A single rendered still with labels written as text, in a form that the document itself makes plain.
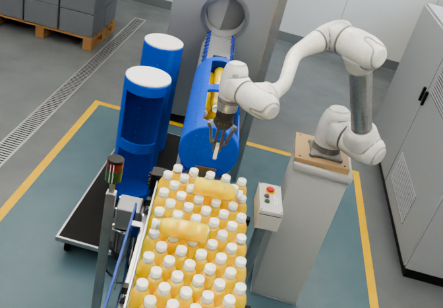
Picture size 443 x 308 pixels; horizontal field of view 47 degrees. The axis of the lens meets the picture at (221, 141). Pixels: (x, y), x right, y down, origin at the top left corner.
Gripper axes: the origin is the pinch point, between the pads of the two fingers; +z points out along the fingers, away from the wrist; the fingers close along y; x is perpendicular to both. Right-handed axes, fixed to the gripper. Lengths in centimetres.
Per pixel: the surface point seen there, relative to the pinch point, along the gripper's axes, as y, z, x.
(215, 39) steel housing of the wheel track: 8, 28, -217
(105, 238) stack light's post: 38, 35, 28
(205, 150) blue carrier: 3.8, 11.8, -17.6
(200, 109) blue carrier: 9.8, 0.6, -36.5
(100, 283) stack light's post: 37, 62, 28
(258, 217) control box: -22.8, 16.6, 18.1
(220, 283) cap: -8, 12, 63
